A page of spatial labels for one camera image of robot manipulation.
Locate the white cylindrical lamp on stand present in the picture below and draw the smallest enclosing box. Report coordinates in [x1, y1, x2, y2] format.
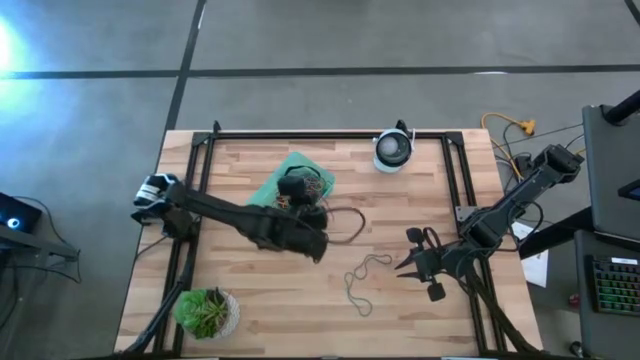
[372, 128, 417, 175]

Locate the black power strip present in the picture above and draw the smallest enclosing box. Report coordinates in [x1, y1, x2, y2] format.
[513, 153, 535, 181]

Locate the green rubber band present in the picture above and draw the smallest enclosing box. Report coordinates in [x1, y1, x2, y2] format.
[305, 174, 329, 200]

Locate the black device with blue light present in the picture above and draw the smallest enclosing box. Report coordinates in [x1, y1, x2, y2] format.
[0, 191, 44, 234]

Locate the yellow extension cable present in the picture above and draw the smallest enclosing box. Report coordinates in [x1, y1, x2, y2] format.
[480, 111, 538, 151]

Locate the blue rubber band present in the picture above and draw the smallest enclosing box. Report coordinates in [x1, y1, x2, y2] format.
[343, 253, 394, 319]

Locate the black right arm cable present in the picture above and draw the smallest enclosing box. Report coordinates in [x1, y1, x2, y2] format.
[517, 198, 545, 234]

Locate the potted succulent plant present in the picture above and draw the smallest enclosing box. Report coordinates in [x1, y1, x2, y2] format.
[173, 286, 242, 342]

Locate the backlit computer keyboard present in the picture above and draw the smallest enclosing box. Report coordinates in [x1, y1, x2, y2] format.
[591, 254, 640, 317]

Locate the grey desk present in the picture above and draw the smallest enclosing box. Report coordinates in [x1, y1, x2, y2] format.
[573, 229, 640, 360]

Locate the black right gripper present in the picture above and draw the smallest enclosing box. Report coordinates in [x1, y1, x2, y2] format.
[393, 242, 474, 304]

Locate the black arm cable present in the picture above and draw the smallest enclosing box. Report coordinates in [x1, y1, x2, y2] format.
[283, 164, 324, 181]
[517, 198, 545, 234]

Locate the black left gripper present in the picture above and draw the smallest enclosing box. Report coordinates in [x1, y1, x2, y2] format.
[249, 203, 330, 264]

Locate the white paper sheet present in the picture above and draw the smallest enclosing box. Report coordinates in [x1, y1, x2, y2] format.
[511, 220, 550, 290]

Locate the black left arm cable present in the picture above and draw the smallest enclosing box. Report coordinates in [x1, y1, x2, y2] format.
[283, 164, 324, 181]

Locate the translucent teal plastic bin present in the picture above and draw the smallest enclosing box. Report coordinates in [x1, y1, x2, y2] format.
[247, 151, 337, 210]

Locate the black stand beam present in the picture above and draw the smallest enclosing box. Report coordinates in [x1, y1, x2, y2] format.
[516, 205, 599, 260]

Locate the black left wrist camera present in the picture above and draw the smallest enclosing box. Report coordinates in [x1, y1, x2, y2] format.
[276, 174, 309, 206]

